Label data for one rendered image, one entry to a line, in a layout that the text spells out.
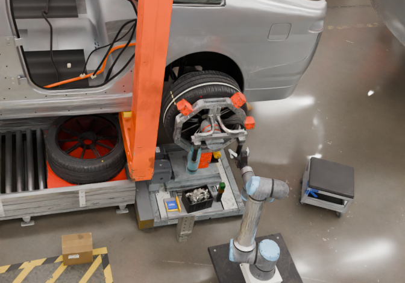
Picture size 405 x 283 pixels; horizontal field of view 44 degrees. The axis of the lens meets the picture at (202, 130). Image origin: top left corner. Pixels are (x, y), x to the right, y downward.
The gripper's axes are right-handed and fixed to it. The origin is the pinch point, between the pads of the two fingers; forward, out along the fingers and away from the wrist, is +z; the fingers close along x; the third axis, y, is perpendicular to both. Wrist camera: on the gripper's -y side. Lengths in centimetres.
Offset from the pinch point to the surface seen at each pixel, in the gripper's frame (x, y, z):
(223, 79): -6, -33, 39
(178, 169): -32, 61, 32
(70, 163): -121, 33, 28
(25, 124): -154, 52, 92
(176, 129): -43.6, -5.5, 18.5
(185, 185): -28, 69, 20
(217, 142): -15.8, -3.0, 4.0
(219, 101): -12.8, -26.8, 22.7
